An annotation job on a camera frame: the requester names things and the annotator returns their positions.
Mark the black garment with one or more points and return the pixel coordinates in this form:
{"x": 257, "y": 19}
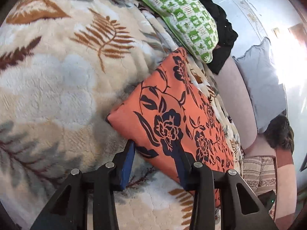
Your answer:
{"x": 223, "y": 36}

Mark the leaf print fleece blanket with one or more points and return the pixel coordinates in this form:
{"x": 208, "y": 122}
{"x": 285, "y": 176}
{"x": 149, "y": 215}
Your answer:
{"x": 60, "y": 88}

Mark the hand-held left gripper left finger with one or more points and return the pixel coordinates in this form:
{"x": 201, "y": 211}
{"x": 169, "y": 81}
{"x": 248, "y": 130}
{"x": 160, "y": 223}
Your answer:
{"x": 127, "y": 164}

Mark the pink quilted sofa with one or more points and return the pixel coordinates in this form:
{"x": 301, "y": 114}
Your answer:
{"x": 235, "y": 95}

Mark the beige wall switch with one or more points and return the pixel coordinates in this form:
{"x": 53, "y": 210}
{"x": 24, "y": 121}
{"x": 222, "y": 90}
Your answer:
{"x": 275, "y": 32}

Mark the orange floral shirt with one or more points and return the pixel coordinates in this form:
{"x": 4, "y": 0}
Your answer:
{"x": 156, "y": 95}

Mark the small striped floral cushion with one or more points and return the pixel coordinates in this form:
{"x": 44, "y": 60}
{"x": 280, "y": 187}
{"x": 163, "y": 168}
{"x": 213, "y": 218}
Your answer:
{"x": 259, "y": 172}

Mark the light blue pillow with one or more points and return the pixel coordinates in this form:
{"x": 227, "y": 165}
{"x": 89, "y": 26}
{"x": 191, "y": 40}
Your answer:
{"x": 261, "y": 86}

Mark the framed wall plaque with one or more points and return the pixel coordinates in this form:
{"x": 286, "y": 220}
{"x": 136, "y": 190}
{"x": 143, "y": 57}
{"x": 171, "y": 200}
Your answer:
{"x": 298, "y": 32}

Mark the green checked pillow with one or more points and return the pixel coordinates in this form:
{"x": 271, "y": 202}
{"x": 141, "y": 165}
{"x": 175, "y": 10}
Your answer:
{"x": 182, "y": 12}

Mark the dark furry cloth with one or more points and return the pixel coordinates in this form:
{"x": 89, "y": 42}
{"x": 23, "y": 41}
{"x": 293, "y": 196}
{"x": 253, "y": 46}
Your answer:
{"x": 279, "y": 131}

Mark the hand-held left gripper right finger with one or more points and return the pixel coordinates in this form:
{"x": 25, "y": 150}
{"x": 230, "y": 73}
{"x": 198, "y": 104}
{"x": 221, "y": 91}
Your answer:
{"x": 181, "y": 173}

